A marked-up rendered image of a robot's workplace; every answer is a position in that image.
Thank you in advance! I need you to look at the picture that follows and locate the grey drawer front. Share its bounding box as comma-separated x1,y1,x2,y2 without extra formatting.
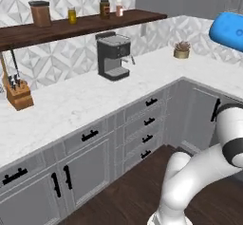
121,141,165,174
123,90,166,122
122,107,166,141
0,154,49,194
122,123,165,158
62,121,110,156

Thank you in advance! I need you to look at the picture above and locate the black and silver coffee machine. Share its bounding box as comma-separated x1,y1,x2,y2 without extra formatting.
95,31,137,83

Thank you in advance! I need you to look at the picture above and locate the grey cupboard door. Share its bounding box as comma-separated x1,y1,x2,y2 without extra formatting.
58,139,112,210
181,86,223,151
0,173,62,225

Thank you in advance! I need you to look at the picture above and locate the small plant in gold pot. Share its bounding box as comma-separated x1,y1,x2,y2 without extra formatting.
173,40,192,60

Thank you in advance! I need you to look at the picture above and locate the dark brown jar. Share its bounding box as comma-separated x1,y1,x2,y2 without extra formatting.
99,0,111,20

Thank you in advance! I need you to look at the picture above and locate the yellow glass jar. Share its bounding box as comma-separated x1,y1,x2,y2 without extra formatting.
67,7,78,26

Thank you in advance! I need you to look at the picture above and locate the wooden knife block with knives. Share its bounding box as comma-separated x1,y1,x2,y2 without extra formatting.
0,48,35,112

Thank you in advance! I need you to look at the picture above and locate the brown canister with black lid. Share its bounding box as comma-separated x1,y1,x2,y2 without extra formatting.
28,0,53,28

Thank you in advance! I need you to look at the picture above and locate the black drawer handle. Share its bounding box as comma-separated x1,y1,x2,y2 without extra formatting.
141,134,155,144
2,168,28,186
81,129,100,142
143,117,157,126
144,98,159,107
140,149,153,159

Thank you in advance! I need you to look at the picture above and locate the black cupboard door handle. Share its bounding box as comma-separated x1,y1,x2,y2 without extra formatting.
62,164,74,191
210,98,222,123
50,172,63,199

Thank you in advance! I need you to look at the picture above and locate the dark wooden wall shelf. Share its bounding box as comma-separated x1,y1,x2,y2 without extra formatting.
0,9,168,52

